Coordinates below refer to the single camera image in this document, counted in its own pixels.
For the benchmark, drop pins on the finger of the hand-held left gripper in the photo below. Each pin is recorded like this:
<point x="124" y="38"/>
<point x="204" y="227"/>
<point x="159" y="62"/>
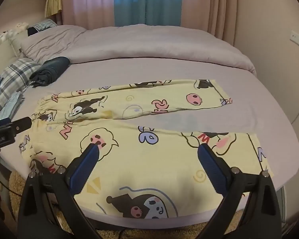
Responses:
<point x="22" y="124"/>

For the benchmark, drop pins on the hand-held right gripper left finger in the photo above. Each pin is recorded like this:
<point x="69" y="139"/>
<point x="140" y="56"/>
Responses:
<point x="86" y="165"/>

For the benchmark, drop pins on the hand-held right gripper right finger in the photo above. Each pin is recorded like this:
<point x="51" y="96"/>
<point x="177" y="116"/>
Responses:
<point x="213" y="166"/>

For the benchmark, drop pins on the yellow cartoon print pants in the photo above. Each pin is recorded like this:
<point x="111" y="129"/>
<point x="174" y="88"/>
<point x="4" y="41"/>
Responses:
<point x="144" y="169"/>

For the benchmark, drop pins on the light blue folded clothes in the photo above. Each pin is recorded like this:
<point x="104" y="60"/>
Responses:
<point x="11" y="105"/>

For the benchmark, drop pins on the grey plaid cloth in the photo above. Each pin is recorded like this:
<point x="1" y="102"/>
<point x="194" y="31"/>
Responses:
<point x="12" y="78"/>

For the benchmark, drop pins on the dark blue folded cloth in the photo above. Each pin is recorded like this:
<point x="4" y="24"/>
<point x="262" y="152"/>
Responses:
<point x="51" y="71"/>

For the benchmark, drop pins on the brown shaggy rug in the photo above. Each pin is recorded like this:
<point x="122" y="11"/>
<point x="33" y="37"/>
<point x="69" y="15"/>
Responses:
<point x="13" y="204"/>

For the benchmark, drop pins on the lilac pillow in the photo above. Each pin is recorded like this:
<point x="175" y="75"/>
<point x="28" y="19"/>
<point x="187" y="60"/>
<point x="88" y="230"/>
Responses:
<point x="52" y="42"/>

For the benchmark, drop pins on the black and white plush toy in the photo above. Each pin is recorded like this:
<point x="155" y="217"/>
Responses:
<point x="3" y="36"/>

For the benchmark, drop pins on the blue checked cloth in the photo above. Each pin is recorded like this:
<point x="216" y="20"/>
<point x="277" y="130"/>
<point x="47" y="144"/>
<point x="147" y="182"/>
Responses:
<point x="45" y="25"/>

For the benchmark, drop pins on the bed with lilac sheet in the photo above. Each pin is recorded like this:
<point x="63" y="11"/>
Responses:
<point x="164" y="64"/>

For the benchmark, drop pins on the yellow striped fringed cloth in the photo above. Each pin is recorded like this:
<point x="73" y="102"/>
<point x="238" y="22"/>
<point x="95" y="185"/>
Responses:
<point x="53" y="3"/>

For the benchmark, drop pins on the lilac duvet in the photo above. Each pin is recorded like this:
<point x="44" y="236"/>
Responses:
<point x="152" y="43"/>

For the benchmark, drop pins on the pink curtain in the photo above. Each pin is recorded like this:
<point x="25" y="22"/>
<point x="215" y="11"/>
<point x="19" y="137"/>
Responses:
<point x="206" y="5"/>
<point x="87" y="2"/>

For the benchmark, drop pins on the blue curtain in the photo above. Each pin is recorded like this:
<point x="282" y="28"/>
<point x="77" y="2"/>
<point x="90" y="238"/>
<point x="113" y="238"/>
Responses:
<point x="147" y="2"/>

